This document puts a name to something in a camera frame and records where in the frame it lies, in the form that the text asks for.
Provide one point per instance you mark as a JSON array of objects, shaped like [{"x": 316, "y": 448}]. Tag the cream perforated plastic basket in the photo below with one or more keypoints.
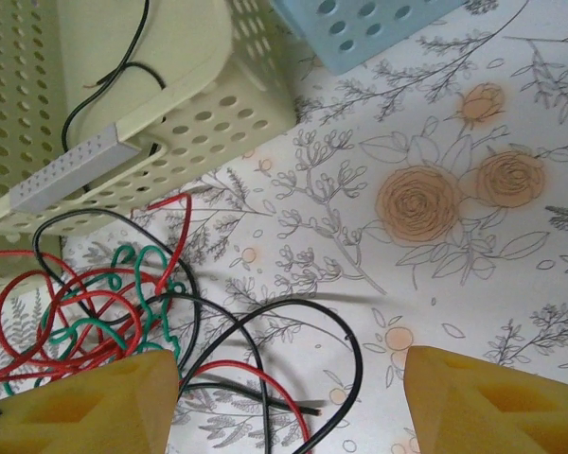
[{"x": 189, "y": 52}]

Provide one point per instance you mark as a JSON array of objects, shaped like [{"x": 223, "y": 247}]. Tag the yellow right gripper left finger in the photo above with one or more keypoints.
[{"x": 76, "y": 416}]

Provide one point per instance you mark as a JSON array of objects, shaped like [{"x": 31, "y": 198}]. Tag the floral tablecloth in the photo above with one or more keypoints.
[{"x": 454, "y": 307}]

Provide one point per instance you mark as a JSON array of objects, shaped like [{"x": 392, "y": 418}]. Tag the light blue perforated plastic basket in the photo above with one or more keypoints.
[{"x": 360, "y": 28}]

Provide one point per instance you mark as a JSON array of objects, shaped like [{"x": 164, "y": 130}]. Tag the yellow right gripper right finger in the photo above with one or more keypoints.
[{"x": 492, "y": 411}]

